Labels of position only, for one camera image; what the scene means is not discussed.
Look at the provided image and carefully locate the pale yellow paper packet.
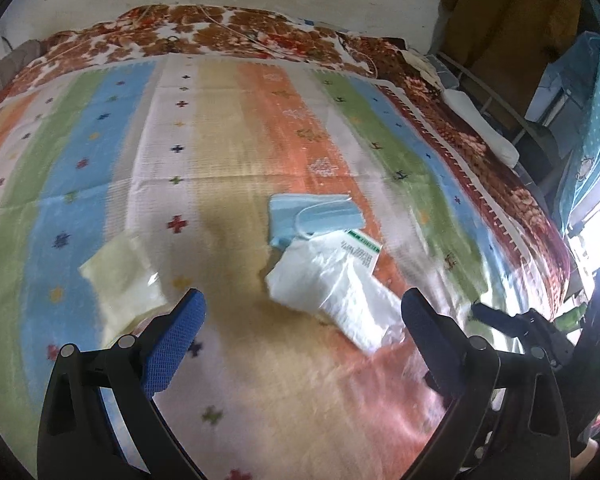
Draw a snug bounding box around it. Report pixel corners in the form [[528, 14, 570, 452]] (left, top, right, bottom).
[[79, 232, 168, 347]]

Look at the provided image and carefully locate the green white medicine box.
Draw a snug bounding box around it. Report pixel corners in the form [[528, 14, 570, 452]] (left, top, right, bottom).
[[338, 230, 382, 274]]

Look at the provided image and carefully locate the clear white plastic bag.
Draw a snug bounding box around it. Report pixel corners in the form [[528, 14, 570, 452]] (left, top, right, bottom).
[[265, 233, 405, 356]]

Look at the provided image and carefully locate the blue face mask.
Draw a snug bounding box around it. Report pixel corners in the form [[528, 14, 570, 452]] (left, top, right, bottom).
[[268, 193, 366, 250]]

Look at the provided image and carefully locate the striped colourful bed sheet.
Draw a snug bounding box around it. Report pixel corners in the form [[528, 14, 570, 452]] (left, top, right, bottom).
[[0, 55, 560, 479]]

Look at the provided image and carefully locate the blue dotted hanging cloth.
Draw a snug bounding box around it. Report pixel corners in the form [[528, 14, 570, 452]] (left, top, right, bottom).
[[553, 0, 600, 232]]

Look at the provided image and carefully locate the white rolled pillow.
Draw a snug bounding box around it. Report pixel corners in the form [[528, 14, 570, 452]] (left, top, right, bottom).
[[442, 89, 519, 169]]

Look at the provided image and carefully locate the brown floral blanket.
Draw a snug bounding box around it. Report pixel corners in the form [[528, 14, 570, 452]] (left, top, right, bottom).
[[0, 4, 571, 310]]

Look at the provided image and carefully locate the light blue hanging shirt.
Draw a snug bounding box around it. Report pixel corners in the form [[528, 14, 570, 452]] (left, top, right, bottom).
[[524, 32, 600, 122]]

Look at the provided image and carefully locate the mustard brown hanging garment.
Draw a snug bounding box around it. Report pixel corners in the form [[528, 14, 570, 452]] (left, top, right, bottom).
[[440, 0, 581, 115]]

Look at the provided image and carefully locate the metal bed rail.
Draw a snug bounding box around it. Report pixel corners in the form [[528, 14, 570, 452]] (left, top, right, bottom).
[[429, 52, 562, 181]]

